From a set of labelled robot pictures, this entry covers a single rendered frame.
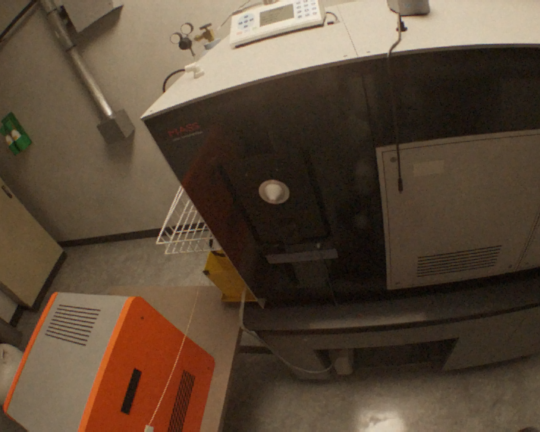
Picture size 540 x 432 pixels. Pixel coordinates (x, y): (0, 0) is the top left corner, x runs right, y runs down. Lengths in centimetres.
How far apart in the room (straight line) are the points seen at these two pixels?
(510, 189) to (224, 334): 93
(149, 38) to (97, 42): 37
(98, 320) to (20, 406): 34
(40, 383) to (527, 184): 119
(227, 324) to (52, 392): 62
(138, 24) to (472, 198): 174
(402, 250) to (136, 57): 170
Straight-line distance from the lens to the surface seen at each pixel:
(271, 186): 61
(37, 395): 86
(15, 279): 351
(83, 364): 76
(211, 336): 110
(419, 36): 56
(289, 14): 81
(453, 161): 60
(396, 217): 67
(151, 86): 197
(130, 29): 192
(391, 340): 106
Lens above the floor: 158
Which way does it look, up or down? 41 degrees down
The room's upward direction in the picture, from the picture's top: 24 degrees counter-clockwise
